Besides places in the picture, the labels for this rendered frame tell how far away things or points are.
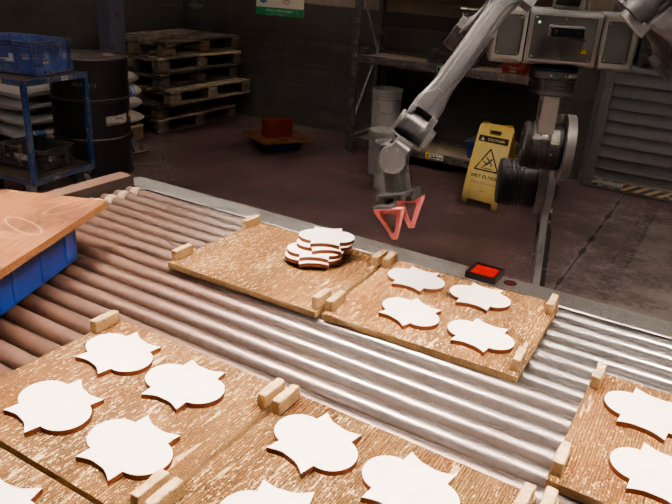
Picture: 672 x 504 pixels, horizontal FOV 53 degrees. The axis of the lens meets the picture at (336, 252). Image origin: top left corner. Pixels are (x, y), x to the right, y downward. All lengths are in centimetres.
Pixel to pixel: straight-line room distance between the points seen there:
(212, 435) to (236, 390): 12
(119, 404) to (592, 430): 76
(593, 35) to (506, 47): 23
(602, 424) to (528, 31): 120
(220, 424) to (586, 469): 55
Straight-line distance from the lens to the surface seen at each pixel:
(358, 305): 142
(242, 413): 110
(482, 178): 513
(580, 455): 112
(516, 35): 204
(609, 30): 207
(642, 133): 606
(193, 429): 107
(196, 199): 210
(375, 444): 105
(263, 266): 158
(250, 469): 100
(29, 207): 170
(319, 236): 163
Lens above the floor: 159
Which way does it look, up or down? 23 degrees down
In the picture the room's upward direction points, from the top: 4 degrees clockwise
